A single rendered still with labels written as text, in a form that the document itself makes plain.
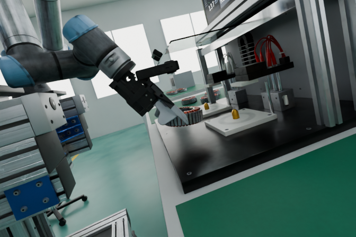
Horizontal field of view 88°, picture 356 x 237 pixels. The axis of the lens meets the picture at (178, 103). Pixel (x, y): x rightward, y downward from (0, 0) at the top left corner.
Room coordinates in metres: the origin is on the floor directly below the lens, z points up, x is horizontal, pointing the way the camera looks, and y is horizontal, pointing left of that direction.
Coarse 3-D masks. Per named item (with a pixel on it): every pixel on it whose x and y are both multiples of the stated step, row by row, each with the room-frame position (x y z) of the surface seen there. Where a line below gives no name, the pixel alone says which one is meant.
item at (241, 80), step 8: (256, 64) 0.50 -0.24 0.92; (264, 64) 0.51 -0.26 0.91; (280, 64) 0.54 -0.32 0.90; (288, 64) 0.51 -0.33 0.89; (240, 72) 0.53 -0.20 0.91; (248, 72) 0.50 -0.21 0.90; (256, 72) 0.50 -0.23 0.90; (264, 72) 0.50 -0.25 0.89; (272, 72) 0.51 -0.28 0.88; (240, 80) 0.54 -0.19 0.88; (248, 80) 0.49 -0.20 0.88; (256, 80) 0.50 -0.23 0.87; (272, 80) 0.54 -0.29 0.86; (280, 80) 0.52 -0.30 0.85; (280, 88) 0.52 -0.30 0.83
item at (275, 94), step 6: (270, 90) 0.56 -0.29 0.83; (276, 90) 0.54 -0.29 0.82; (282, 90) 0.51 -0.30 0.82; (288, 90) 0.51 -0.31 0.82; (264, 96) 0.56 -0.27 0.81; (276, 96) 0.51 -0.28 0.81; (288, 96) 0.51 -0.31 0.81; (264, 102) 0.57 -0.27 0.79; (276, 102) 0.52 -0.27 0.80; (282, 102) 0.50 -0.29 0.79; (294, 102) 0.51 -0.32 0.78; (276, 108) 0.52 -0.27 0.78; (282, 108) 0.50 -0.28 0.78; (288, 108) 0.51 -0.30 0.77
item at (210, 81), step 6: (216, 72) 0.74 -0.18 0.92; (222, 72) 0.74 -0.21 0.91; (234, 72) 0.76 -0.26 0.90; (210, 78) 0.76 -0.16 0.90; (216, 78) 0.73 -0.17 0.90; (222, 78) 0.74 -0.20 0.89; (228, 78) 0.74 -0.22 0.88; (234, 78) 0.76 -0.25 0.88; (210, 84) 0.74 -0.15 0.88; (216, 84) 0.74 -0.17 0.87
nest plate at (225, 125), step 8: (240, 112) 0.57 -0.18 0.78; (248, 112) 0.54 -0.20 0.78; (256, 112) 0.52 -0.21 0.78; (264, 112) 0.50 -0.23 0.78; (208, 120) 0.58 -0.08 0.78; (216, 120) 0.56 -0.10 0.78; (224, 120) 0.53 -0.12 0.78; (232, 120) 0.51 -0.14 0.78; (240, 120) 0.49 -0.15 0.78; (248, 120) 0.47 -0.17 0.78; (256, 120) 0.45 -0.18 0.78; (264, 120) 0.45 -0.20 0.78; (216, 128) 0.48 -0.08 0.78; (224, 128) 0.46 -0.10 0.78; (232, 128) 0.45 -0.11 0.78; (240, 128) 0.44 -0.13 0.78; (248, 128) 0.44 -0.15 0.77
